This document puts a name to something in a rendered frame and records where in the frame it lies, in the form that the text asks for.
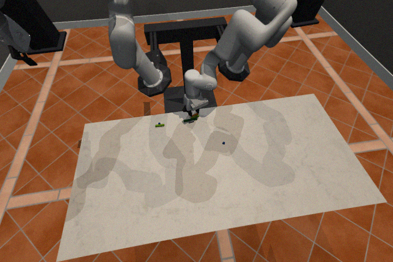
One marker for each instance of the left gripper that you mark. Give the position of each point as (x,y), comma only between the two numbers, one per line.
(187,102)

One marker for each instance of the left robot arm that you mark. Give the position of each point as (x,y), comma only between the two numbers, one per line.
(244,35)

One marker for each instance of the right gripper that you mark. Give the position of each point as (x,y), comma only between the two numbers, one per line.
(17,40)

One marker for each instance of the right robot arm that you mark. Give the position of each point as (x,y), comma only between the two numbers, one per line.
(125,49)

